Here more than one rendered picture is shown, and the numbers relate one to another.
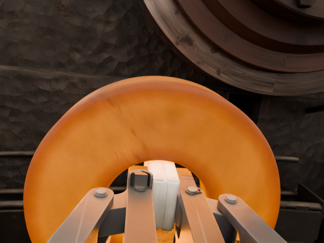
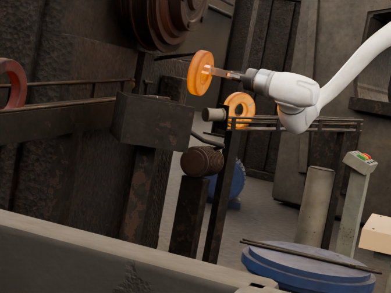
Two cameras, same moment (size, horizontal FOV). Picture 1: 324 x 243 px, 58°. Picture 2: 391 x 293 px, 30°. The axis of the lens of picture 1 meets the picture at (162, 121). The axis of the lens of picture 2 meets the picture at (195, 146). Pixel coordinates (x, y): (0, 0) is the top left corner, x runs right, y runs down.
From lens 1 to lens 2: 2.46 m
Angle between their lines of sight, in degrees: 62
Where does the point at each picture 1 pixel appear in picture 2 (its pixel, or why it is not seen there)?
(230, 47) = (163, 35)
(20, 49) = (76, 27)
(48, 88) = (97, 48)
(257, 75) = (163, 45)
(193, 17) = (159, 25)
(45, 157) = (200, 63)
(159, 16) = (149, 23)
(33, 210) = (197, 73)
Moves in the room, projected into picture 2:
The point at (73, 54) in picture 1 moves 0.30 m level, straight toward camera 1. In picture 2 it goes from (90, 30) to (173, 45)
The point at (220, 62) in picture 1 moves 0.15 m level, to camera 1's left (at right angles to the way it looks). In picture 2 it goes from (157, 40) to (135, 35)
